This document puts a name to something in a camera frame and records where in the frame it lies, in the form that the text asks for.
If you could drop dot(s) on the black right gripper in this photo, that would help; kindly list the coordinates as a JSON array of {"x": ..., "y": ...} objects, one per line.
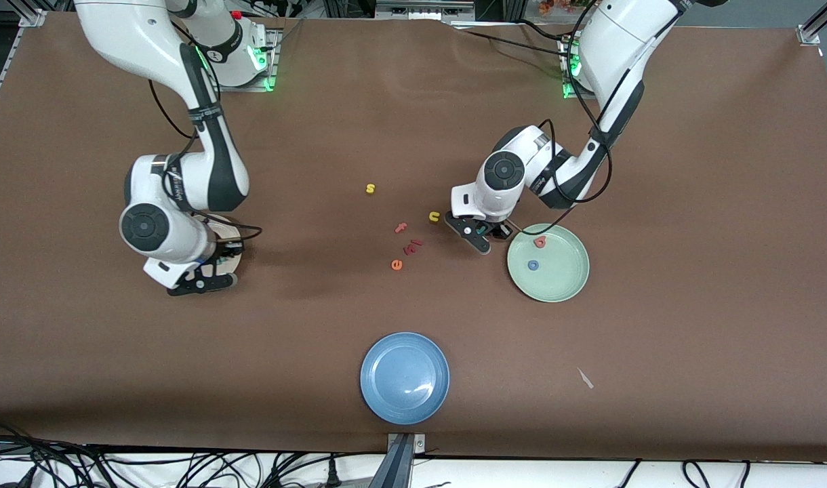
[{"x": 225, "y": 255}]

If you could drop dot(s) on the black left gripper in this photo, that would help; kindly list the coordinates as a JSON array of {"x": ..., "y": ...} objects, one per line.
[{"x": 498, "y": 229}]

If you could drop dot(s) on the red foam letter p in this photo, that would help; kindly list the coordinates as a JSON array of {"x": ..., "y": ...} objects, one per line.
[{"x": 540, "y": 241}]

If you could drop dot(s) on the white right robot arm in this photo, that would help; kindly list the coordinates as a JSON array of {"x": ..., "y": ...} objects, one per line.
[{"x": 129, "y": 34}]

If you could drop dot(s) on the beige brown plate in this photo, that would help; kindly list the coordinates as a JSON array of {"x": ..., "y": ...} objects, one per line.
[{"x": 232, "y": 232}]

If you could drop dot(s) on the pale green plate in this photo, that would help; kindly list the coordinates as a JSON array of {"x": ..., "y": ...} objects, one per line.
[{"x": 556, "y": 278}]

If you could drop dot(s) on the blue plate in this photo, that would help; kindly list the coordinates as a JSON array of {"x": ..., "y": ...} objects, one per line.
[{"x": 405, "y": 378}]

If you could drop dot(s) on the white paper scrap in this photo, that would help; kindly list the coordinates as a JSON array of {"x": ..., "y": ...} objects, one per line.
[{"x": 585, "y": 379}]

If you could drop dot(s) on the brown table cover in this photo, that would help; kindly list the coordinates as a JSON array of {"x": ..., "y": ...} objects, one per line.
[{"x": 657, "y": 339}]

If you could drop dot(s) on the grey metal box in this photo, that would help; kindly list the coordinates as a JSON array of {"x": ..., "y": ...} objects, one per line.
[{"x": 420, "y": 10}]

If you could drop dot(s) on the orange artificial flowers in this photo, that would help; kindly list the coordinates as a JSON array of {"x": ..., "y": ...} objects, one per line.
[{"x": 559, "y": 5}]

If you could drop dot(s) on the black power plug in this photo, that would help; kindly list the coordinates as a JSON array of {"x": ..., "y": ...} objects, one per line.
[{"x": 332, "y": 474}]

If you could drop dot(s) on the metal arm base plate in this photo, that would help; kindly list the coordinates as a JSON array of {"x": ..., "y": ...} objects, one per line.
[
  {"x": 567, "y": 93},
  {"x": 270, "y": 85}
]

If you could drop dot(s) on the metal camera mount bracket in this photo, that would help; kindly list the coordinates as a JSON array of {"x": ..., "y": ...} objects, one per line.
[{"x": 401, "y": 464}]

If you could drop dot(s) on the aluminium frame profile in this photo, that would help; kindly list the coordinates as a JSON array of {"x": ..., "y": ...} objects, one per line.
[
  {"x": 810, "y": 30},
  {"x": 32, "y": 18}
]

